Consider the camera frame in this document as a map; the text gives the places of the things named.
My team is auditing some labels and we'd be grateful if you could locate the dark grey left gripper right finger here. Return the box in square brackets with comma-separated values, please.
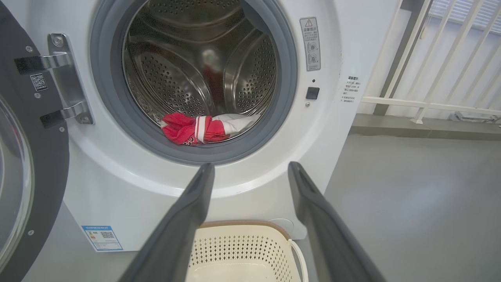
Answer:
[288, 161, 386, 282]

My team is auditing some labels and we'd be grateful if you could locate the black round washer door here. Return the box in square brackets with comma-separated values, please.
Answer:
[0, 0, 70, 282]

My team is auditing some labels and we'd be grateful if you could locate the blue energy label sticker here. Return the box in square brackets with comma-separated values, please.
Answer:
[81, 225, 124, 252]

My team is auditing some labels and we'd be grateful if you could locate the round white filter cover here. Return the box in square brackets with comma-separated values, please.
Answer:
[268, 218, 294, 235]

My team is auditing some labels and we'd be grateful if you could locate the cream laundry basket brown rim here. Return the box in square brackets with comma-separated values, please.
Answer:
[186, 220, 310, 282]

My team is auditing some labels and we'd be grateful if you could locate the chrome door hinge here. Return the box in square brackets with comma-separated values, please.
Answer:
[14, 33, 94, 130]

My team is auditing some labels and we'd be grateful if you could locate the grey warning sticker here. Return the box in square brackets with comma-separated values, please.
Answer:
[299, 17, 321, 72]

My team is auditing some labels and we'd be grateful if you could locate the perforated steel drum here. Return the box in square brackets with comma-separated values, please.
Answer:
[122, 0, 278, 145]

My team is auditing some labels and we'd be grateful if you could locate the red and white garment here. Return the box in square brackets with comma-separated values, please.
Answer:
[160, 112, 261, 146]

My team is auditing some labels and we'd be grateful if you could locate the white front-load washing machine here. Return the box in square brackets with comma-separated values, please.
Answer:
[4, 0, 402, 253]

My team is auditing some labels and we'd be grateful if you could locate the small QR code sticker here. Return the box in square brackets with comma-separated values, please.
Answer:
[30, 73, 49, 92]

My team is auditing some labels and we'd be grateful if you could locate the small printed text label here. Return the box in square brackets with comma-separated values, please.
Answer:
[341, 76, 360, 104]

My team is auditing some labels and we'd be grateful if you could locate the white metal railing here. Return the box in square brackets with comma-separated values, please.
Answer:
[360, 0, 501, 124]

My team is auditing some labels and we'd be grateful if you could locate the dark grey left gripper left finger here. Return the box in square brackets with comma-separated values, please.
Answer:
[117, 163, 216, 282]

